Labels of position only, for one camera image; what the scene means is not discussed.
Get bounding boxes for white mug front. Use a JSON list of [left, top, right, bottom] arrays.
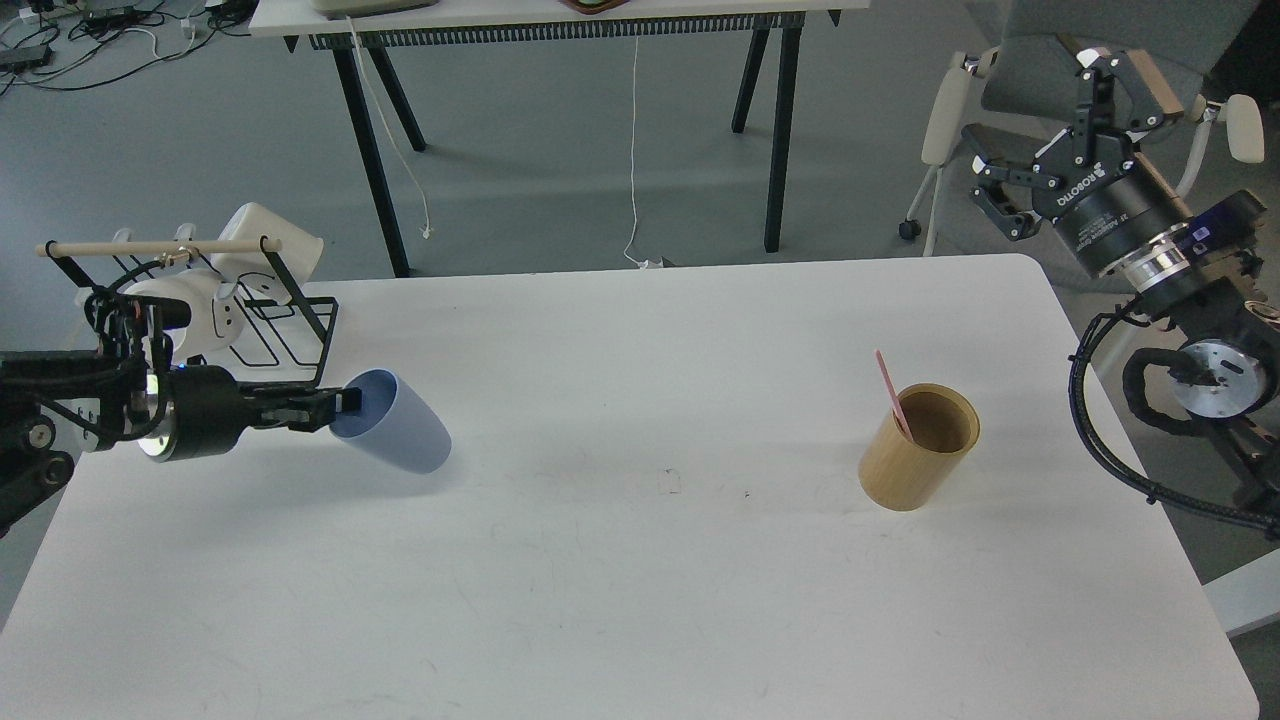
[[124, 266, 246, 363]]

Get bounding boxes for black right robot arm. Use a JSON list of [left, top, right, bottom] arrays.
[[961, 47, 1277, 541]]

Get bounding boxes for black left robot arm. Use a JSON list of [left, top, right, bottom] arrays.
[[1, 287, 364, 530]]

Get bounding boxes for blue plastic cup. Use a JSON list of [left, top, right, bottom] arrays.
[[329, 368, 452, 474]]

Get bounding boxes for white table with black legs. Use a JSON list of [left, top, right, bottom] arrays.
[[250, 1, 867, 278]]

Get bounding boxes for white mug rear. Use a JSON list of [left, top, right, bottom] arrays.
[[210, 202, 325, 304]]

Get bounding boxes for grey office chair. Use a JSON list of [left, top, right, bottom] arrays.
[[899, 1, 1265, 241]]

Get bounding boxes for pink chopstick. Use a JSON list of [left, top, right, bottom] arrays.
[[874, 348, 915, 445]]

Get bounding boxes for floor cables and power strips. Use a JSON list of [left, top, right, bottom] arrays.
[[0, 0, 259, 96]]

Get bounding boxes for black wire cup rack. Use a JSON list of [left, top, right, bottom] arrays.
[[36, 232, 338, 387]]

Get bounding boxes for bamboo wooden holder cup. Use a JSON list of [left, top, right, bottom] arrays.
[[858, 383, 980, 512]]

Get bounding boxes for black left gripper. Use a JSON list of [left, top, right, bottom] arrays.
[[140, 365, 364, 462]]

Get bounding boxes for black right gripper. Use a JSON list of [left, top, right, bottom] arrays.
[[960, 47, 1192, 277]]

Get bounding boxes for white mug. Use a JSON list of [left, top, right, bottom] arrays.
[[124, 266, 246, 363], [210, 202, 325, 304]]

